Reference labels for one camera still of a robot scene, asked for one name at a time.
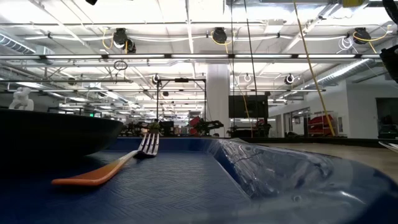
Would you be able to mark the black round plate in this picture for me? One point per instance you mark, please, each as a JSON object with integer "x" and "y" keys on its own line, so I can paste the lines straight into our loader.
{"x": 46, "y": 133}

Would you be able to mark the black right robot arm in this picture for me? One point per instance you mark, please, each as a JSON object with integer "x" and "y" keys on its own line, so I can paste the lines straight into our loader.
{"x": 391, "y": 65}

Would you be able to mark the black background robot arm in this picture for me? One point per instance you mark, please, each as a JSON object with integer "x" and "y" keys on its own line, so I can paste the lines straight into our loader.
{"x": 208, "y": 125}

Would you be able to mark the blue plastic tray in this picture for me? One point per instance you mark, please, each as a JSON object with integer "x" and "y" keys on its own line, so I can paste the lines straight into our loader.
{"x": 186, "y": 186}

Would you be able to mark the red shelving unit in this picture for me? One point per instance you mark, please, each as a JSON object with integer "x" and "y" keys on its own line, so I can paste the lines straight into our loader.
{"x": 321, "y": 124}

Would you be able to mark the white figure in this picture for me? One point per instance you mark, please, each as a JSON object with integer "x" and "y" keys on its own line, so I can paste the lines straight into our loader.
{"x": 21, "y": 99}

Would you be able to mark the black background rig frame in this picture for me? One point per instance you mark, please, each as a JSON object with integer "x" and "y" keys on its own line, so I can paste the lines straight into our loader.
{"x": 182, "y": 80}

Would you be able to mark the black wall screen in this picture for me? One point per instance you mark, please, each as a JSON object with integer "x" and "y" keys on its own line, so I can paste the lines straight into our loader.
{"x": 248, "y": 106}

